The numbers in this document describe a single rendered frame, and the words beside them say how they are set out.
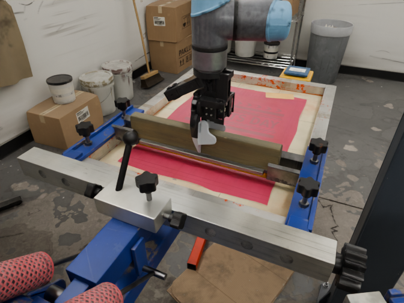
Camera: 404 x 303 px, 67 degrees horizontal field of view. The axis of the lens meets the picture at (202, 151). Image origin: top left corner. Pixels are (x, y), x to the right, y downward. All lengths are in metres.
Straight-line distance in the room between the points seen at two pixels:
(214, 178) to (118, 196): 0.29
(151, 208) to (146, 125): 0.35
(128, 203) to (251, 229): 0.21
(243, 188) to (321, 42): 3.24
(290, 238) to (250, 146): 0.26
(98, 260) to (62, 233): 1.55
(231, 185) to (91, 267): 0.38
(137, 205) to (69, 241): 1.49
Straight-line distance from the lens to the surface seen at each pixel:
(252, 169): 0.75
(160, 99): 1.09
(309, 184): 0.63
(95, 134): 0.90
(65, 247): 2.00
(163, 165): 0.82
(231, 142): 0.74
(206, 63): 0.65
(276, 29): 0.64
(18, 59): 2.82
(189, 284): 1.69
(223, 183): 0.76
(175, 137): 0.80
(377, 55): 4.46
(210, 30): 0.64
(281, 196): 0.75
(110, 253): 0.53
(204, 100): 0.69
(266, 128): 1.00
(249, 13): 0.64
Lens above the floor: 1.45
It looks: 35 degrees down
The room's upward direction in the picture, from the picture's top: straight up
